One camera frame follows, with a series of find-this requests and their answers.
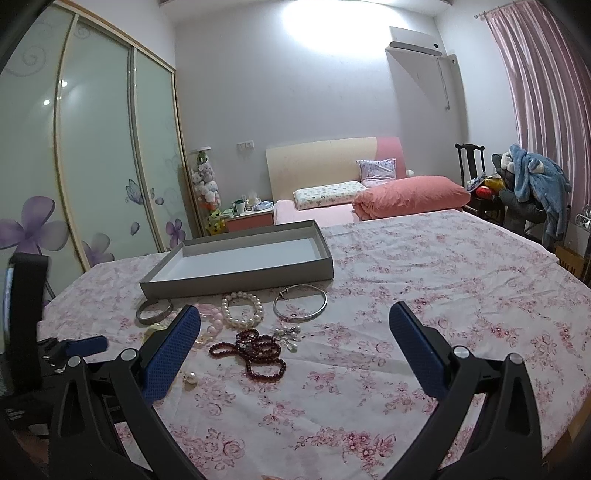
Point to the white mug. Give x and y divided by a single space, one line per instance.
239 206

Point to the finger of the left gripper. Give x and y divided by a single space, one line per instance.
86 347

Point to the blue plush blanket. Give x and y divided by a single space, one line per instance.
536 190

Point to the sliding glass wardrobe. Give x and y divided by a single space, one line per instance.
92 163

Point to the pearl cluster brooch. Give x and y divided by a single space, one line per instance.
288 337

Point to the stack of plush toys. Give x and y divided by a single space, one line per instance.
205 193

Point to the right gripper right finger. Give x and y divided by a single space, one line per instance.
505 443

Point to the lilac small pillow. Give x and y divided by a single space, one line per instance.
377 172

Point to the pink bedside table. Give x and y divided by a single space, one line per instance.
250 219

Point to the floral pink bedsheet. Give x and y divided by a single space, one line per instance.
349 405

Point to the dark wooden chair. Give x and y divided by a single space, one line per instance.
484 202

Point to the salmon folded duvet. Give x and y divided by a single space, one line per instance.
409 196

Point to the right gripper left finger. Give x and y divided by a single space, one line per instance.
105 425

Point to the yellow wrist watch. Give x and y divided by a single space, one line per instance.
155 327

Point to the grey cardboard tray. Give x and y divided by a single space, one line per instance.
248 260

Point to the thin silver bangle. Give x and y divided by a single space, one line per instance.
300 303

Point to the floral white pillow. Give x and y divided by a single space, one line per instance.
327 195

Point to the silver cuff bangle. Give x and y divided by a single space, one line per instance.
153 311

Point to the single pearl earring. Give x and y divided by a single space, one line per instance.
190 378

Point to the white air conditioner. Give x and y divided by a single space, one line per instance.
422 57

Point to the pink curtain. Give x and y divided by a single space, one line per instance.
550 87

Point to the beige pink headboard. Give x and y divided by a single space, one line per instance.
325 162

